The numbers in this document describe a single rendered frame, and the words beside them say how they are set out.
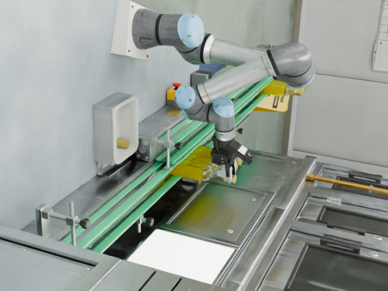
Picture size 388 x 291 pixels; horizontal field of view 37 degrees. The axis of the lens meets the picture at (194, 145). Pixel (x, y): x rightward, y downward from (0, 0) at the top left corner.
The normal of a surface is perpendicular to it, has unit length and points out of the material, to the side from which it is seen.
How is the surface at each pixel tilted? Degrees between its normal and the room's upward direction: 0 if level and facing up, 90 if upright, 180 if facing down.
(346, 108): 90
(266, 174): 90
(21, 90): 0
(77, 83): 0
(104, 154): 90
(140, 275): 90
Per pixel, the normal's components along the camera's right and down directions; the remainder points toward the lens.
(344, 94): -0.40, 0.35
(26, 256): 0.04, -0.92
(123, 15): -0.37, 0.03
